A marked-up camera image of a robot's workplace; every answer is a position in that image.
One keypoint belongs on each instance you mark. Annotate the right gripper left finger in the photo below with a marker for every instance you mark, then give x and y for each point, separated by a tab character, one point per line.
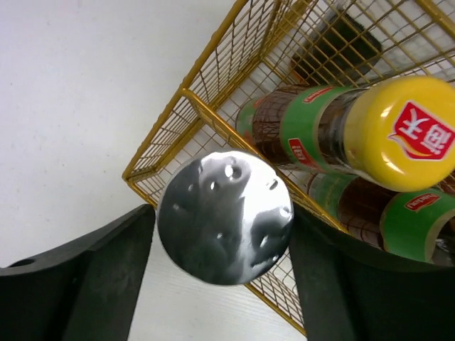
85	289

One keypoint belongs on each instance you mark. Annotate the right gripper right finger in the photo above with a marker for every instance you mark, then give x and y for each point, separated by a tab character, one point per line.
349	290

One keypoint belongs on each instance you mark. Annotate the yellow cap sauce bottle front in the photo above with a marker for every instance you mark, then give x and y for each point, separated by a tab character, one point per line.
416	225

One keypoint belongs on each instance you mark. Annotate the yellow cap sauce bottle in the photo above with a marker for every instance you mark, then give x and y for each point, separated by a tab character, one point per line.
398	133
416	225

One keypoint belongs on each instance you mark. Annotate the silver lid shaker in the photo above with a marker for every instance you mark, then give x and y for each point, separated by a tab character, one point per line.
225	217

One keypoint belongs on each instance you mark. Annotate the dark sauce glass bottle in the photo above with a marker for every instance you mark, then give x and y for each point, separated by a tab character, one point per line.
339	51

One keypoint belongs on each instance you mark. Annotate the yellow wire rack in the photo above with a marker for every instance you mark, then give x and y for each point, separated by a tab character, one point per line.
272	67

